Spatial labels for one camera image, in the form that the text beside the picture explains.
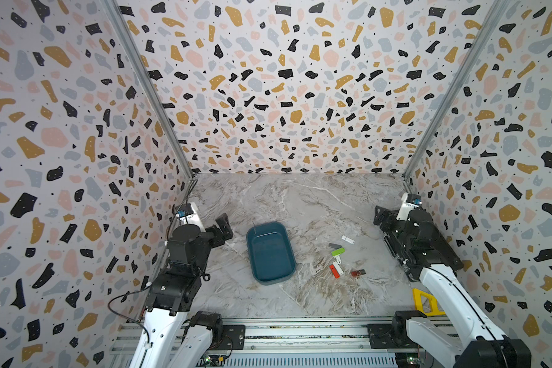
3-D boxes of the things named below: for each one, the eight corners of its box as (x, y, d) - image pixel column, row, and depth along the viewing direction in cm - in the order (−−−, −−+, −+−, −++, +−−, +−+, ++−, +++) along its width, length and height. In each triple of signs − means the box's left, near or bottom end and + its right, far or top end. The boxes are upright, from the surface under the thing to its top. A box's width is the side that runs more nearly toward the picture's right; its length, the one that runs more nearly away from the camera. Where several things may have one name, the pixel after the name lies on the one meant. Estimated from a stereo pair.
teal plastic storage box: (255, 290, 86) (253, 284, 81) (246, 234, 101) (244, 227, 97) (298, 278, 89) (299, 272, 84) (283, 226, 104) (283, 218, 100)
